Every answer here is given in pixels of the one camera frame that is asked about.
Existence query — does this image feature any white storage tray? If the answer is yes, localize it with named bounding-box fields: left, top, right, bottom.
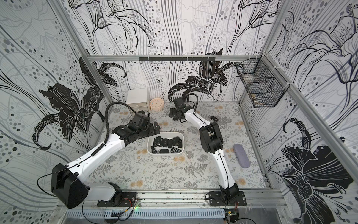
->
left=147, top=132, right=185, bottom=156

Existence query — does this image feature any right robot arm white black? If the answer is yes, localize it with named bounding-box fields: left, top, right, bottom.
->
left=169, top=98, right=240, bottom=200

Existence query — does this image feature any purple tray lid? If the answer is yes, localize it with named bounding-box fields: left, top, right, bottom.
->
left=233, top=144, right=251, bottom=169

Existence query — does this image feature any silver black bmw key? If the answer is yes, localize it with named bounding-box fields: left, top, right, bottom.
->
left=171, top=147, right=182, bottom=154

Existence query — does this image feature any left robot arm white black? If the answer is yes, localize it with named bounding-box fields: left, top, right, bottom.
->
left=50, top=112, right=160, bottom=209

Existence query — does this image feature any pink round alarm clock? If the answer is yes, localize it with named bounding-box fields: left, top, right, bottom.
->
left=150, top=98, right=165, bottom=111

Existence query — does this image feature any black wire wall basket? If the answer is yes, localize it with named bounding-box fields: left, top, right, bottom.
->
left=236, top=56, right=286, bottom=108

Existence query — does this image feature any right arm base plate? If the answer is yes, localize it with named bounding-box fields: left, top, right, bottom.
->
left=206, top=191, right=247, bottom=207

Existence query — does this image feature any black wall rail bar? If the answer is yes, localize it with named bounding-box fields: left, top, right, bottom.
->
left=139, top=57, right=216, bottom=62

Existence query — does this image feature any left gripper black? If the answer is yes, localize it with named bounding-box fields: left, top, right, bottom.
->
left=136, top=121, right=160, bottom=140

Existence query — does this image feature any white mini drawer cabinet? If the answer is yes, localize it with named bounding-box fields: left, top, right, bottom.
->
left=126, top=89, right=150, bottom=112

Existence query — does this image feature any white cable duct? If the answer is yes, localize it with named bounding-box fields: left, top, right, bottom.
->
left=66, top=209, right=225, bottom=219

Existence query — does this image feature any black silver mercedes key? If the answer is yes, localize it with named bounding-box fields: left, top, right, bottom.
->
left=151, top=146, right=158, bottom=154

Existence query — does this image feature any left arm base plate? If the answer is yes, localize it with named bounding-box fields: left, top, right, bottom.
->
left=97, top=192, right=137, bottom=208

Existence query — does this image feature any black car key audi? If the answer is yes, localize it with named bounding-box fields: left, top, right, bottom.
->
left=172, top=136, right=180, bottom=146

